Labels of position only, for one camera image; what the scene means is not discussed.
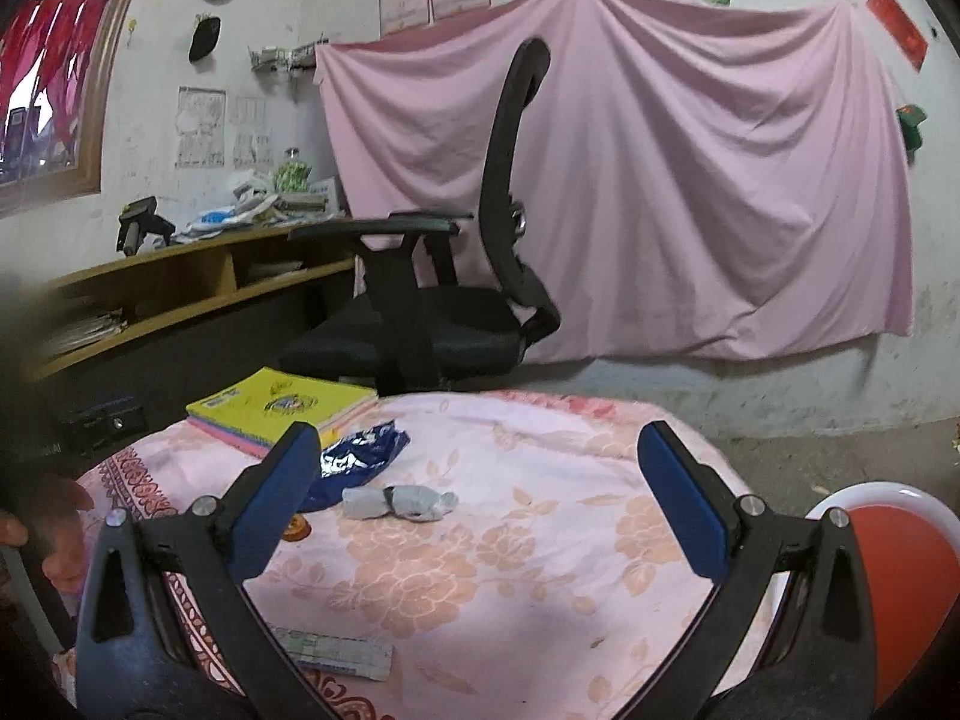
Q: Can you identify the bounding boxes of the red window decorations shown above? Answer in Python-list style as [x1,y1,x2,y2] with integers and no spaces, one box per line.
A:
[0,0,112,166]

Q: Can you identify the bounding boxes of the wooden desk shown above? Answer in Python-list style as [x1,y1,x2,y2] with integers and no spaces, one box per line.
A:
[0,219,361,421]

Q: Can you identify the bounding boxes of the pink hanging cloth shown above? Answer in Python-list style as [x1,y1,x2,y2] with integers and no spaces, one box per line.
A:
[315,0,916,365]

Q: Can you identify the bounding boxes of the glass jar with green contents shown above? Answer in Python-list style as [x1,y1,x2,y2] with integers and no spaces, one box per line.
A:
[274,148,312,192]

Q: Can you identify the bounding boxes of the red paper envelope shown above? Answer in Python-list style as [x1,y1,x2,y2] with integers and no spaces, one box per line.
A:
[866,0,929,74]

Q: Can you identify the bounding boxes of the small printed wall sheet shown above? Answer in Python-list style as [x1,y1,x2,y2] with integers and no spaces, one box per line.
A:
[229,96,275,166]

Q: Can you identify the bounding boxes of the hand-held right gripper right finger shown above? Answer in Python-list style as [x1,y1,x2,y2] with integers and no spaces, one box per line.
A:
[636,420,878,720]

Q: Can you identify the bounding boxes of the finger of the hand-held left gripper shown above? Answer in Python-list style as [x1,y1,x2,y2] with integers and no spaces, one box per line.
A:
[60,397,148,452]

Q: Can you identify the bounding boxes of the thin stack of shelf papers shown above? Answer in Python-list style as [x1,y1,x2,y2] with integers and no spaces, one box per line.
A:
[244,259,305,282]

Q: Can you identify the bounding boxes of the green hanging ornament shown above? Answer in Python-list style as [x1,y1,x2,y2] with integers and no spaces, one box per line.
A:
[896,103,929,151]

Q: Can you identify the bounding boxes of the thick stack of shelf papers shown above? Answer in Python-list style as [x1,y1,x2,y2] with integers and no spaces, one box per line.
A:
[45,307,128,357]

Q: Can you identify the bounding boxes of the red plastic bucket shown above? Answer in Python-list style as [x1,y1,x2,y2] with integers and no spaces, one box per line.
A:
[780,481,960,713]

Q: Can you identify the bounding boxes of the grey plastic wrapper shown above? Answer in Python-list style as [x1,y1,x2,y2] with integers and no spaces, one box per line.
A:
[343,485,458,524]

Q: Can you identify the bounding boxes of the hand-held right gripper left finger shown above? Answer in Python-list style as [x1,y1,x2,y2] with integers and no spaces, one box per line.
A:
[75,421,346,720]

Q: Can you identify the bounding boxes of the pile of papers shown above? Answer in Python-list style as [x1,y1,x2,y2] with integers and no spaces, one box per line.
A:
[176,169,342,241]

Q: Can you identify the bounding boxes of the blue foil wrapper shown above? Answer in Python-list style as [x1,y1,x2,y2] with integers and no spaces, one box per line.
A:
[304,421,410,515]

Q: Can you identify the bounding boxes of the yellow book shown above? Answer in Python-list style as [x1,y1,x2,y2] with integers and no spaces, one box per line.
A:
[186,367,378,445]

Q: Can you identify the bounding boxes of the black tripod stand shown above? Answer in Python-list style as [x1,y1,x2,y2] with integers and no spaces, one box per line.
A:
[114,196,175,256]

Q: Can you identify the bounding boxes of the wire wall rack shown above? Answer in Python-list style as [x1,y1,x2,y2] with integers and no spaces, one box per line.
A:
[249,41,331,76]

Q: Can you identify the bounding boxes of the black cap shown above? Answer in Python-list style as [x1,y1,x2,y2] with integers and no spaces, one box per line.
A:
[187,13,224,63]

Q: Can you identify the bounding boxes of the wooden framed window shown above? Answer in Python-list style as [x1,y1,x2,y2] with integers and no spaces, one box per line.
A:
[0,0,158,218]

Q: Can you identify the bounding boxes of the pink floral blanket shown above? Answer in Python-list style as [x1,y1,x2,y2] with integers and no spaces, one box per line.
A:
[52,390,788,720]

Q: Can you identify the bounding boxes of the pink book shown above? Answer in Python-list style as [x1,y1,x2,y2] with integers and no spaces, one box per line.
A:
[187,397,380,460]

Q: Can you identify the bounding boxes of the black office chair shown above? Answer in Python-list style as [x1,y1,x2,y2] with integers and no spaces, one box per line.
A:
[281,37,562,397]

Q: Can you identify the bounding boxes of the person's left hand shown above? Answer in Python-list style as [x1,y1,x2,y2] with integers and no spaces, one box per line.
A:
[0,469,96,602]

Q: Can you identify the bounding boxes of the large printed wall sheet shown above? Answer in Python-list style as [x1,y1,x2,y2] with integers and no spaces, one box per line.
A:
[176,86,227,170]

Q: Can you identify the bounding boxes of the printed paper ticket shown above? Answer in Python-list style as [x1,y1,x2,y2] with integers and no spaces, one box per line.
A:
[270,626,395,682]

